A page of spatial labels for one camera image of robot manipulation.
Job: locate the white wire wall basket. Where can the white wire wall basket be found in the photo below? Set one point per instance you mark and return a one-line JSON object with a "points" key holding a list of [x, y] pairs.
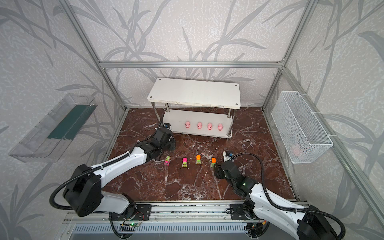
{"points": [[298, 124]]}

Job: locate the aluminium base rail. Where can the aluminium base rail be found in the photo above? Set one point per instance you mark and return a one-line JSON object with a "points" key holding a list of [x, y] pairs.
{"points": [[181, 217]]}

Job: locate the green truck orange load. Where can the green truck orange load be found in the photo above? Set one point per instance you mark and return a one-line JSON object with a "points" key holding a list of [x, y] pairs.
{"points": [[213, 162], [198, 159]]}

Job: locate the aluminium frame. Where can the aluminium frame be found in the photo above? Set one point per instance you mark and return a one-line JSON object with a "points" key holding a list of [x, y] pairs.
{"points": [[355, 173]]}

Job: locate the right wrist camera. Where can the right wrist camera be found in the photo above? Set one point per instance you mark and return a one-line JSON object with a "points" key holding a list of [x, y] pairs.
{"points": [[227, 155]]}

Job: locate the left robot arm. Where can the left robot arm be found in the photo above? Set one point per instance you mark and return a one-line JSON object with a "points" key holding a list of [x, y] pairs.
{"points": [[85, 193]]}

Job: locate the pink toy in basket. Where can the pink toy in basket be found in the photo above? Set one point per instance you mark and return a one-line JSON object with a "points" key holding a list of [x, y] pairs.
{"points": [[297, 151]]}

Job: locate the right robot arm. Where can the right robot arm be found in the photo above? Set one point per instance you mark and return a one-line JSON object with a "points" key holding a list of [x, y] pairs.
{"points": [[261, 204]]}

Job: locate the white two-tier shelf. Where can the white two-tier shelf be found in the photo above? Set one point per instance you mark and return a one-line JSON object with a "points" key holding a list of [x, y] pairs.
{"points": [[194, 93]]}

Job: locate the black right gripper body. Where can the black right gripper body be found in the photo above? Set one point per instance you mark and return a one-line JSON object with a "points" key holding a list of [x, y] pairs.
{"points": [[222, 170]]}

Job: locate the green truck orange load left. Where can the green truck orange load left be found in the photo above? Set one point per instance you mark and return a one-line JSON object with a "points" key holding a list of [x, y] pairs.
{"points": [[198, 159]]}

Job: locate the green truck orange load right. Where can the green truck orange load right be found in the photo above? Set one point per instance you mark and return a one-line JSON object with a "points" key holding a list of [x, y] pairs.
{"points": [[213, 162]]}

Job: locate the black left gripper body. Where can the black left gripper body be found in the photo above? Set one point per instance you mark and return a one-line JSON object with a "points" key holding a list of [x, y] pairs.
{"points": [[167, 139]]}

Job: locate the pink green toy truck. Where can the pink green toy truck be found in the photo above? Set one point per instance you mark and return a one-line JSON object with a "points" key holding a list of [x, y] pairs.
{"points": [[167, 160]]}

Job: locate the clear plastic wall bin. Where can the clear plastic wall bin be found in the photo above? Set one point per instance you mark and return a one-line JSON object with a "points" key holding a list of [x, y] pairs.
{"points": [[50, 138]]}

